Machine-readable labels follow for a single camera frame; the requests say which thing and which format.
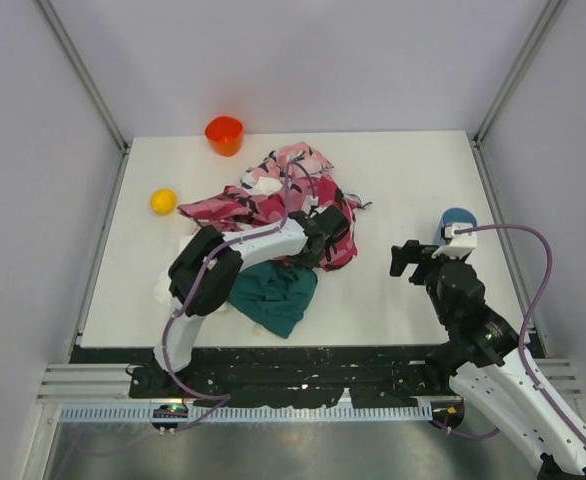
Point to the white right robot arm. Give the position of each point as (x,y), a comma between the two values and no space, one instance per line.
(483,362)

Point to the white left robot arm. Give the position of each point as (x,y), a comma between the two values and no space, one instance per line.
(203,274)

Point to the pink camouflage garment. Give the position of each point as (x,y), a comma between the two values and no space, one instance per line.
(237,208)

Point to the light pink patterned cloth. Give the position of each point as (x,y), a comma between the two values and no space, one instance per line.
(294,159)

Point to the left aluminium frame post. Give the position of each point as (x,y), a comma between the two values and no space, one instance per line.
(59,31)

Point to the yellow lemon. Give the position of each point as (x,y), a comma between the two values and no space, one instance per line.
(163,201)

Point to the white slotted cable duct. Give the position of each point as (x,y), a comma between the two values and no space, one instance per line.
(174,413)

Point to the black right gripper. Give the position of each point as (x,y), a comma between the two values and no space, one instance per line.
(420,257)

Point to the white cloth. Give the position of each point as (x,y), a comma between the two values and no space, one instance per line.
(162,295)

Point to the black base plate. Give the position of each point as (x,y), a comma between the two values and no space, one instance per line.
(298,377)

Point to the orange plastic cup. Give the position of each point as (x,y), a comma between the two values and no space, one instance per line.
(225,135)

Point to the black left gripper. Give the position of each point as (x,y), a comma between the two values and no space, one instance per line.
(330,226)

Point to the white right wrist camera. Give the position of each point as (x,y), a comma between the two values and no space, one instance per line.
(455,240)

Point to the teal green shorts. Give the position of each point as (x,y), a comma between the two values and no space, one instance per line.
(274,295)

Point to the right aluminium frame post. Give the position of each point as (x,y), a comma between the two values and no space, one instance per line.
(533,42)

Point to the blue plastic cup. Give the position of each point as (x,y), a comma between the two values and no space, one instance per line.
(450,221)

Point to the aluminium frame post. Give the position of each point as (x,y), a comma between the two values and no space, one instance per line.
(59,31)
(533,42)

